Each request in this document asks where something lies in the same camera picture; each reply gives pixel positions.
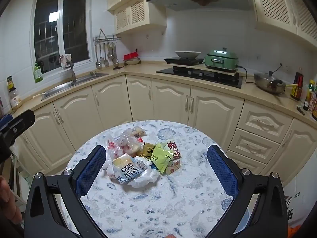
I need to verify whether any wire utensil rack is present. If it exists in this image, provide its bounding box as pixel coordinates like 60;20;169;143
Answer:
93;28;122;43

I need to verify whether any red white packet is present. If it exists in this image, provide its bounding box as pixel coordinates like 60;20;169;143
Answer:
165;140;182;160

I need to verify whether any cream lattice wall cabinet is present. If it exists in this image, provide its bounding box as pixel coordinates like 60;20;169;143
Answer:
248;0;317;47
107;0;167;35

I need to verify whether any green electric pot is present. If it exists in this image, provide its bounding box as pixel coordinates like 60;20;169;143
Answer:
204;47;239;70

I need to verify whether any dark soy sauce bottle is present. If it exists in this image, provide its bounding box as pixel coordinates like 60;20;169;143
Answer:
290;72;304;101

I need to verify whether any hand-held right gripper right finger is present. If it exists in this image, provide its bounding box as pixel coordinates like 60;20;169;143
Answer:
207;144;291;238

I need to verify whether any white pink cloth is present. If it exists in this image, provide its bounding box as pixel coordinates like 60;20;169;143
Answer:
61;54;73;68

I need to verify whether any green dish soap bottle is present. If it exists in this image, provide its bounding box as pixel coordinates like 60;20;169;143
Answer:
34;61;44;83

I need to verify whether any white shallow pan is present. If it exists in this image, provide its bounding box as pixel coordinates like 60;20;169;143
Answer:
175;51;201;59

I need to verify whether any black induction cooker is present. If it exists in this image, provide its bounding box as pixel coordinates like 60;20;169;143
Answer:
163;57;206;66

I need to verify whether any steel ladle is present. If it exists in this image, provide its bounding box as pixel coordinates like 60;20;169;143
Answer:
112;43;120;65
95;43;103;69

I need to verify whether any yellow cap oil bottle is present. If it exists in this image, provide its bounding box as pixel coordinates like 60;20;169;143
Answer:
303;80;316;111

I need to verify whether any person's left hand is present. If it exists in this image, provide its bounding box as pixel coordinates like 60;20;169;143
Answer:
0;176;23;225

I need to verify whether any cream cabinet door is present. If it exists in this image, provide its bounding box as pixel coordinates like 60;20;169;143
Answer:
258;119;317;186

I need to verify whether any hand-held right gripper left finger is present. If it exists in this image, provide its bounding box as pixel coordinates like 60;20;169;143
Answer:
25;145;107;238

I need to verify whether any black power cable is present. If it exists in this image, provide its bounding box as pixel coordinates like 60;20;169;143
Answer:
236;63;283;83

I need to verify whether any crushed milk carton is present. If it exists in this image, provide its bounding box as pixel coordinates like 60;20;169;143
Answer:
112;154;148;185

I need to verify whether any green snack packet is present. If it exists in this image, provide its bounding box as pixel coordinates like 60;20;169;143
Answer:
151;142;174;174

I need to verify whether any beige red print packet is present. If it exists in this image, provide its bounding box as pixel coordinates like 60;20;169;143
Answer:
165;160;181;176

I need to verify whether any steel faucet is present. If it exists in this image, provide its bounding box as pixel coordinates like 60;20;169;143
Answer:
59;56;77;83

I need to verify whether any floral tablecloth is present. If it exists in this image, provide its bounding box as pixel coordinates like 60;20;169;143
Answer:
65;120;248;238

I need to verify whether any black glass gas stove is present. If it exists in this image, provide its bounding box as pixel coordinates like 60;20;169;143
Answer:
156;66;243;89

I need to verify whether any clear red print bag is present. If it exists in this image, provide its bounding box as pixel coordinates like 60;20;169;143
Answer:
107;139;124;159

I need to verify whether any cream base cabinet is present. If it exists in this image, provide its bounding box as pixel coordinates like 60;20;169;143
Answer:
10;73;317;186

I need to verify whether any dark condiment bottle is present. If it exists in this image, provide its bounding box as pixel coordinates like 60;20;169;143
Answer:
311;89;317;122

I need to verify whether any clear wrapper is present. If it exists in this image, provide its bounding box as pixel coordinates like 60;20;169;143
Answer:
116;128;144;155

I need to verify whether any steel sink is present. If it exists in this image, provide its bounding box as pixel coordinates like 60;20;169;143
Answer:
41;72;109;101

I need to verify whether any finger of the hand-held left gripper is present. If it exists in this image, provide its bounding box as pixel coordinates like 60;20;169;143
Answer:
0;109;35;142
0;113;13;129

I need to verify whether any white metal frame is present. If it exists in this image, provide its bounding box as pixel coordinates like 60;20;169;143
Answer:
9;151;28;205

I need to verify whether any large cream drawer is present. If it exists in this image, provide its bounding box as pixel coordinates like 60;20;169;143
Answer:
238;102;294;137

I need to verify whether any pale sauce bottle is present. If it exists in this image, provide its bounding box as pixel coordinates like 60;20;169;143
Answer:
7;76;23;111

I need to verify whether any brown gold packet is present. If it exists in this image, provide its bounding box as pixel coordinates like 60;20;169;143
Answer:
142;142;156;159

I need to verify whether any steel wok with lid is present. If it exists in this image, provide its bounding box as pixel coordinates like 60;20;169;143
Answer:
253;71;297;95

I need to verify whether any printed cardboard box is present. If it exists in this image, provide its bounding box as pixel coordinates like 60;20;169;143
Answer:
282;178;313;228

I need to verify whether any window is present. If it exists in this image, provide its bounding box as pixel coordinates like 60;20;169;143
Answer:
32;0;91;73

